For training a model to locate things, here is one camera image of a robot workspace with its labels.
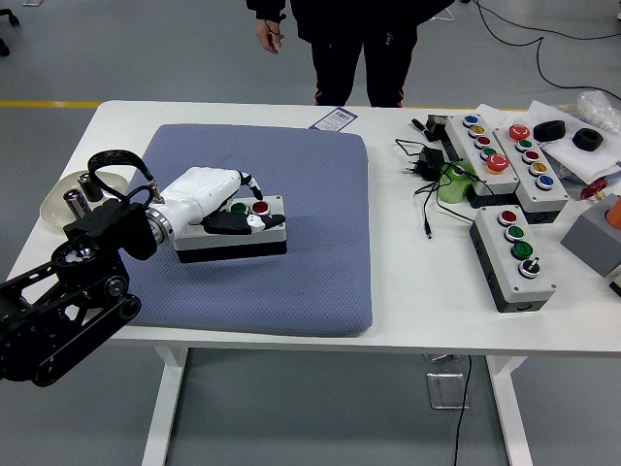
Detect person's right hand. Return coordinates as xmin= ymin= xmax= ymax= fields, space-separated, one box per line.
xmin=254 ymin=17 xmax=285 ymax=54

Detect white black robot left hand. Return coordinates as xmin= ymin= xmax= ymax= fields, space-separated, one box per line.
xmin=157 ymin=166 xmax=286 ymax=238

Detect three-button grey control box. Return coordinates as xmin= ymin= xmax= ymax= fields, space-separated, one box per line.
xmin=173 ymin=194 xmax=288 ymax=265

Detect five-button box, blue button end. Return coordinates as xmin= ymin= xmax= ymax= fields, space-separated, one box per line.
xmin=443 ymin=114 xmax=521 ymax=209

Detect five-button box, red mushroom end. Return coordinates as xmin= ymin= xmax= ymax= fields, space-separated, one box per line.
xmin=492 ymin=123 xmax=570 ymax=225

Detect person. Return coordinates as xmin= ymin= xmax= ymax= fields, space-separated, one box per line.
xmin=245 ymin=0 xmax=457 ymax=109

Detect purple white label card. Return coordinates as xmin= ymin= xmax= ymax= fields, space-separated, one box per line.
xmin=309 ymin=106 xmax=359 ymax=132

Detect dark cylindrical battery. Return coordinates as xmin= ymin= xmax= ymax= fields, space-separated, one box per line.
xmin=77 ymin=173 xmax=106 ymax=203
xmin=62 ymin=189 xmax=91 ymax=222

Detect blue-grey textured mat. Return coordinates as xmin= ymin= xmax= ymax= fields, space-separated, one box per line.
xmin=120 ymin=123 xmax=375 ymax=339

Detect white shallow dish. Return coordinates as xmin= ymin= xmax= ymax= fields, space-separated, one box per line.
xmin=40 ymin=169 xmax=130 ymax=229

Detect small black box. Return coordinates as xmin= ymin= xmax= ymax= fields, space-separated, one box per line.
xmin=425 ymin=114 xmax=452 ymax=141

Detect black power adapter plug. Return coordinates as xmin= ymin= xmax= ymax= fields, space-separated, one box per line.
xmin=401 ymin=147 xmax=445 ymax=182

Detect white table leg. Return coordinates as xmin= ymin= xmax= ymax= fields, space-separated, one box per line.
xmin=484 ymin=355 xmax=535 ymax=466
xmin=140 ymin=347 xmax=190 ymax=466

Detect green plastic piece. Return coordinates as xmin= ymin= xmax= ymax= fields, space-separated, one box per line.
xmin=436 ymin=160 xmax=479 ymax=204

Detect black office chair base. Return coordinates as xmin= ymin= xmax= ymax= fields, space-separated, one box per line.
xmin=0 ymin=9 xmax=20 ymax=57

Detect metal floor socket plate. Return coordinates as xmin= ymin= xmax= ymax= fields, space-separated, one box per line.
xmin=425 ymin=371 xmax=472 ymax=412

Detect white paper sheets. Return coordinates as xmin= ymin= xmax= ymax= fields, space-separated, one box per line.
xmin=474 ymin=100 xmax=621 ymax=185

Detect clear plastic bag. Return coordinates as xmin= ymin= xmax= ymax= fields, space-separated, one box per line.
xmin=557 ymin=90 xmax=621 ymax=137

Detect grey block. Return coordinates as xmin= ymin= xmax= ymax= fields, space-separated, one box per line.
xmin=561 ymin=193 xmax=621 ymax=279

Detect black adapter cord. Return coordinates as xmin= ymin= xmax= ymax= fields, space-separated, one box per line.
xmin=394 ymin=138 xmax=496 ymax=241

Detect black floor cable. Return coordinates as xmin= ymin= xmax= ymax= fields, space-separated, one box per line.
xmin=473 ymin=0 xmax=621 ymax=98

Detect black foam ring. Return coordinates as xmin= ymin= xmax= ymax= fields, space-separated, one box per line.
xmin=532 ymin=119 xmax=568 ymax=144
xmin=572 ymin=127 xmax=605 ymax=153

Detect four-button box with selector switch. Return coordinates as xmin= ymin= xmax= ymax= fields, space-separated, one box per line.
xmin=469 ymin=204 xmax=558 ymax=315

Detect black hanging cable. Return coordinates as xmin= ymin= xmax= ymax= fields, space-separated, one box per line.
xmin=453 ymin=356 xmax=474 ymax=466

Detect red valve handle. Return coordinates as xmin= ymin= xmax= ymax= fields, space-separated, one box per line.
xmin=580 ymin=177 xmax=610 ymax=201

